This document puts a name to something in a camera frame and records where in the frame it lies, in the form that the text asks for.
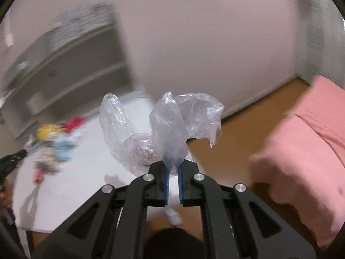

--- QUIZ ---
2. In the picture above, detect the clear plastic bag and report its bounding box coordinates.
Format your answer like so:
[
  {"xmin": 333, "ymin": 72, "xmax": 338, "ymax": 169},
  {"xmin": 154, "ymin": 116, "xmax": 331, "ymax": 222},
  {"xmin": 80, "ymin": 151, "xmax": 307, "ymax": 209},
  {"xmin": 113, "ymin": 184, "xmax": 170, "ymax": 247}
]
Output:
[{"xmin": 99, "ymin": 92, "xmax": 224, "ymax": 177}]

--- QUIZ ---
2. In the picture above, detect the pile of colourful trash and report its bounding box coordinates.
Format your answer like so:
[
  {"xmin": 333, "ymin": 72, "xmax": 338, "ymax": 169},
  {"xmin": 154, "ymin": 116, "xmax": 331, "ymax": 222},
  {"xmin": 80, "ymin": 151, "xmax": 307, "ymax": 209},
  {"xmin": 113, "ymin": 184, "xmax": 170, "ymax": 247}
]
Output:
[{"xmin": 24, "ymin": 116, "xmax": 86, "ymax": 184}]

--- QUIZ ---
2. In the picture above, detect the person's left hand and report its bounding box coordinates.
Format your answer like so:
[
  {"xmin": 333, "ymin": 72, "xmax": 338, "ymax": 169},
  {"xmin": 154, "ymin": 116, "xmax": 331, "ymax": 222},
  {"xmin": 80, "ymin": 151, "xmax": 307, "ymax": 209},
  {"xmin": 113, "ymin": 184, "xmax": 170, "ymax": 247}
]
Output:
[{"xmin": 0, "ymin": 179, "xmax": 13, "ymax": 208}]

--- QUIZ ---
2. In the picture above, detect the white round table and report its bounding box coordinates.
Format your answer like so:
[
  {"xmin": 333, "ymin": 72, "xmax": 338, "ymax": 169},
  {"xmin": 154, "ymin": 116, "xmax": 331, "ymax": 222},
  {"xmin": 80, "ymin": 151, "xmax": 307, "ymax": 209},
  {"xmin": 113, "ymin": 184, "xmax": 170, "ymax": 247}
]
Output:
[{"xmin": 13, "ymin": 98, "xmax": 136, "ymax": 233}]

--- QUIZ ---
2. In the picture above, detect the crumpled white tissue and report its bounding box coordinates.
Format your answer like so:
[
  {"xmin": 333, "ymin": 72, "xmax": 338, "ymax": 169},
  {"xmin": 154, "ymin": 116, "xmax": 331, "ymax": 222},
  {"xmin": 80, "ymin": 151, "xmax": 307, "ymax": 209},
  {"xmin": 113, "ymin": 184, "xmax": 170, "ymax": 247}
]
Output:
[{"xmin": 164, "ymin": 206, "xmax": 183, "ymax": 227}]

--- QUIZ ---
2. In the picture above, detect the pink bed blanket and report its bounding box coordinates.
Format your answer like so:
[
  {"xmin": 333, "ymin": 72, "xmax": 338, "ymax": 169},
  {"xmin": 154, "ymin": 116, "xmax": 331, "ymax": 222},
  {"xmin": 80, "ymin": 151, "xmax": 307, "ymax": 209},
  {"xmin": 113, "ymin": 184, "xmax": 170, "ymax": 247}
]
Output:
[{"xmin": 250, "ymin": 76, "xmax": 344, "ymax": 248}]

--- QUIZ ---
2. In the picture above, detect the white shelving unit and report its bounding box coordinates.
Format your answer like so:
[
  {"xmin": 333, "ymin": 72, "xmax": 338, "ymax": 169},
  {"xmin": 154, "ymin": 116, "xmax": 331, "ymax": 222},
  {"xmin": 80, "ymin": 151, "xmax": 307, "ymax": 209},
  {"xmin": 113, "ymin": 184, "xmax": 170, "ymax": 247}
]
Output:
[{"xmin": 1, "ymin": 1, "xmax": 132, "ymax": 140}]

